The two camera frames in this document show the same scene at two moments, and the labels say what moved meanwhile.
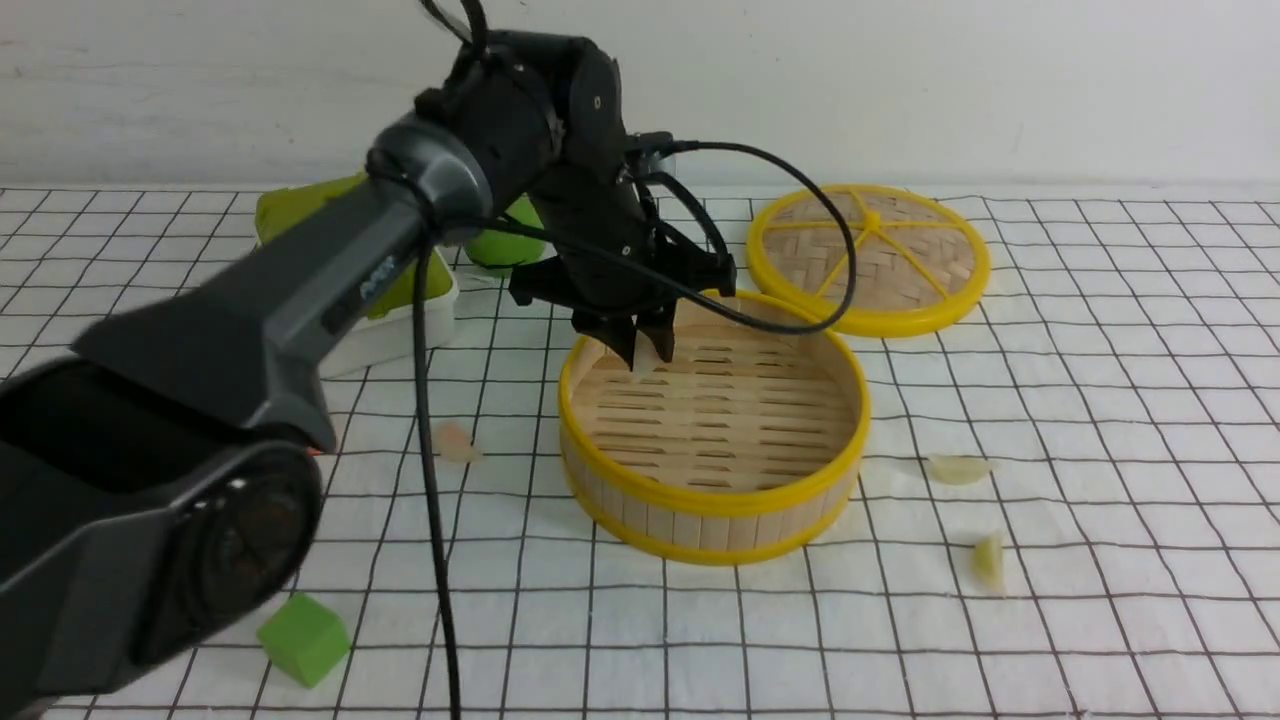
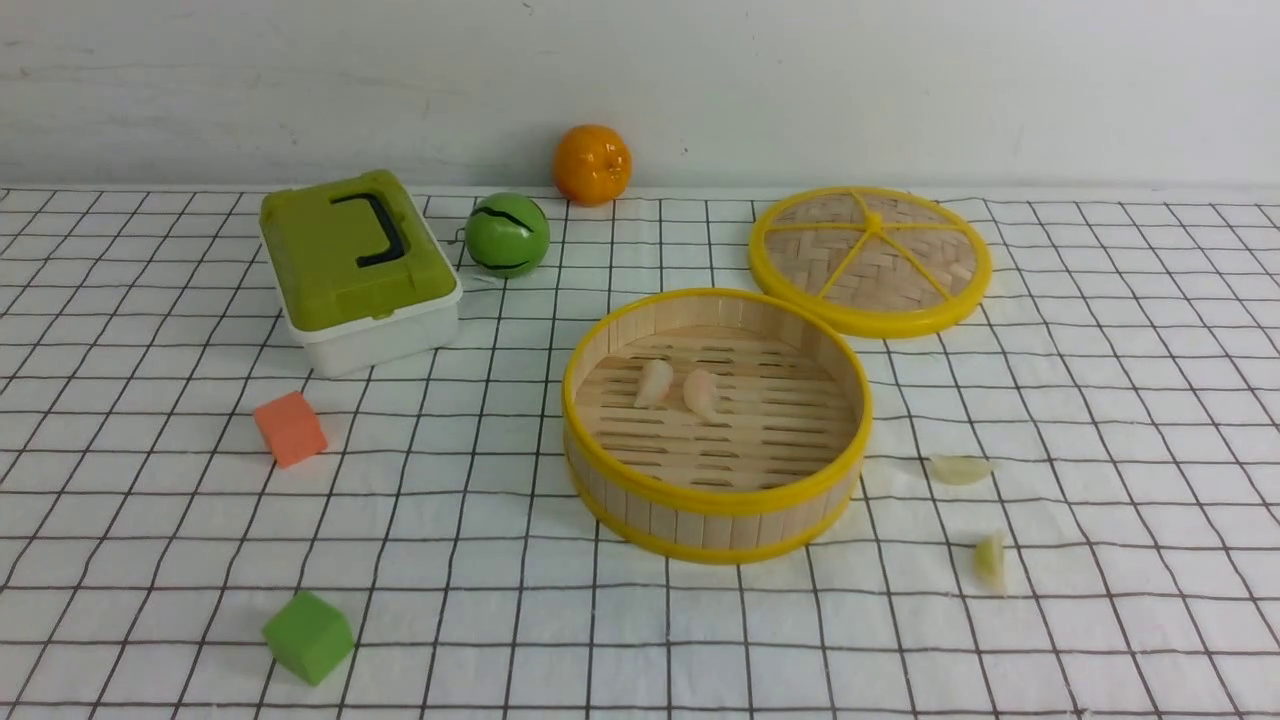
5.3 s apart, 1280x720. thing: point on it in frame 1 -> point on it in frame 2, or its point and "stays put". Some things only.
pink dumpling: [646, 358] -> [656, 381]
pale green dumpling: [988, 569] stays put
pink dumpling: [456, 443] -> [700, 394]
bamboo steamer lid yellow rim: [921, 261] stays put
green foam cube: [306, 638] stays put
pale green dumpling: [959, 470] stays put
